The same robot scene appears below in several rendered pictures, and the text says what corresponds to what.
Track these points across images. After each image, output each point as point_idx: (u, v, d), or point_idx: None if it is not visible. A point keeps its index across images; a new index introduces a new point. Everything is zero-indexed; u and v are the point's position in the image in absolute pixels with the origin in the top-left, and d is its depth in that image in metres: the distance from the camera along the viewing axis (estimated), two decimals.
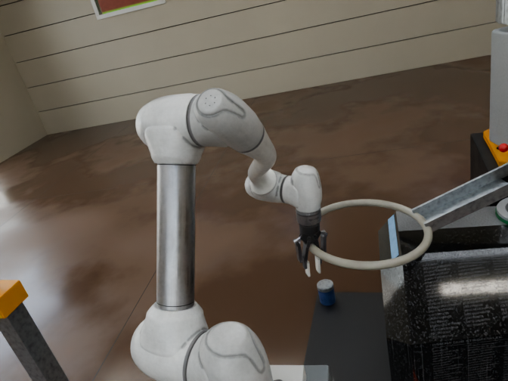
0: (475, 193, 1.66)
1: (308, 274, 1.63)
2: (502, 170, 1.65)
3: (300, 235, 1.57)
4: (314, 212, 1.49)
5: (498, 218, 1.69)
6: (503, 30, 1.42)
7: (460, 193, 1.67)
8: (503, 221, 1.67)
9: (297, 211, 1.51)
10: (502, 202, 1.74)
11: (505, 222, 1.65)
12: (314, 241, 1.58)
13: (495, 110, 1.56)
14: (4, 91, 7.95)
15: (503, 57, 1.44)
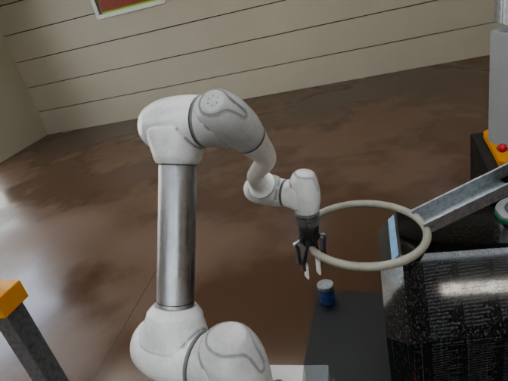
0: (474, 193, 1.66)
1: (307, 276, 1.64)
2: (501, 171, 1.65)
3: (299, 238, 1.58)
4: (312, 215, 1.50)
5: (496, 218, 1.70)
6: (502, 30, 1.42)
7: (459, 193, 1.68)
8: (500, 220, 1.68)
9: (296, 214, 1.52)
10: (502, 201, 1.75)
11: (502, 221, 1.66)
12: (314, 243, 1.59)
13: (494, 110, 1.56)
14: (4, 91, 7.95)
15: (501, 57, 1.44)
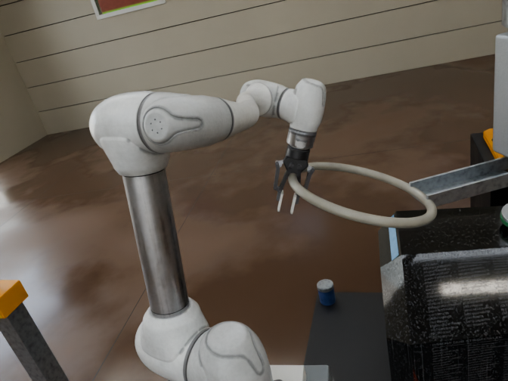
0: (476, 178, 1.52)
1: (277, 207, 1.45)
2: (506, 161, 1.53)
3: (284, 159, 1.40)
4: (304, 132, 1.31)
5: (501, 221, 1.63)
6: None
7: (462, 175, 1.52)
8: (504, 224, 1.60)
9: (289, 126, 1.35)
10: None
11: (506, 225, 1.59)
12: (297, 171, 1.39)
13: (500, 119, 1.48)
14: (4, 91, 7.95)
15: None
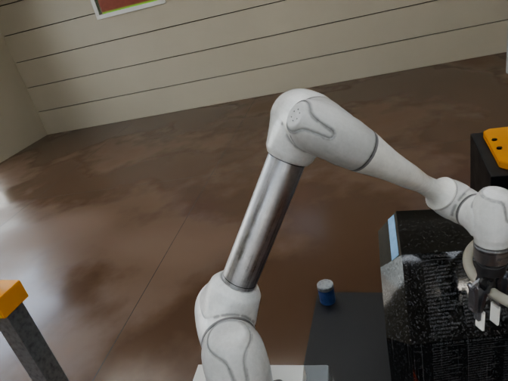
0: None
1: (481, 327, 1.25)
2: None
3: (478, 278, 1.19)
4: (505, 249, 1.11)
5: None
6: None
7: None
8: None
9: (479, 247, 1.14)
10: None
11: None
12: (496, 286, 1.20)
13: None
14: (4, 91, 7.95)
15: None
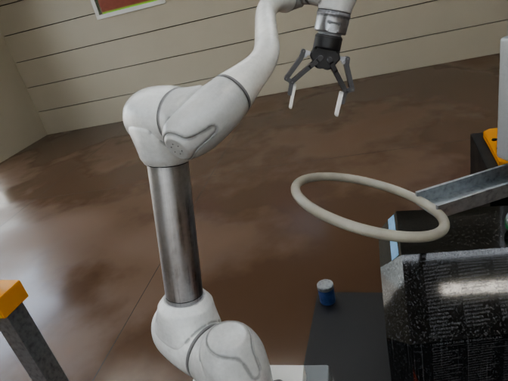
0: (483, 186, 1.46)
1: (289, 103, 1.21)
2: None
3: (313, 51, 1.18)
4: (337, 11, 1.10)
5: (505, 219, 1.63)
6: None
7: (468, 183, 1.46)
8: (504, 222, 1.61)
9: (317, 9, 1.13)
10: None
11: (504, 224, 1.60)
12: (331, 67, 1.18)
13: (506, 124, 1.43)
14: (4, 91, 7.95)
15: None
